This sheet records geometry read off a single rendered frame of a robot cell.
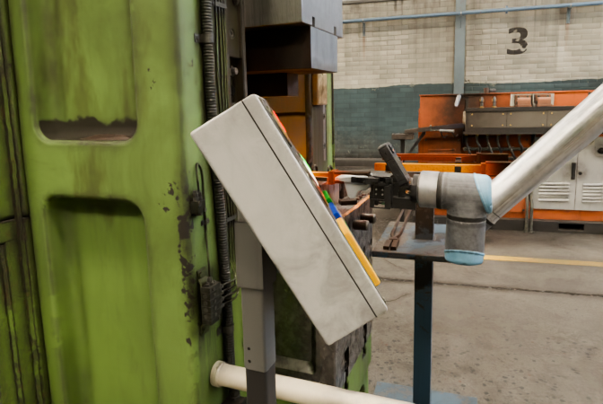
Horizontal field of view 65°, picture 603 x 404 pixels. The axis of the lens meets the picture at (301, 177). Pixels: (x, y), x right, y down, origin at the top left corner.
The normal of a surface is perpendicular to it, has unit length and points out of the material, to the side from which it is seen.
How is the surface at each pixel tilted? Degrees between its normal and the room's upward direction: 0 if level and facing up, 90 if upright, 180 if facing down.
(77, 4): 89
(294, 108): 90
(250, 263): 90
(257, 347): 90
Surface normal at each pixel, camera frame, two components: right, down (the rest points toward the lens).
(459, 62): -0.28, 0.15
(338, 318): 0.05, 0.15
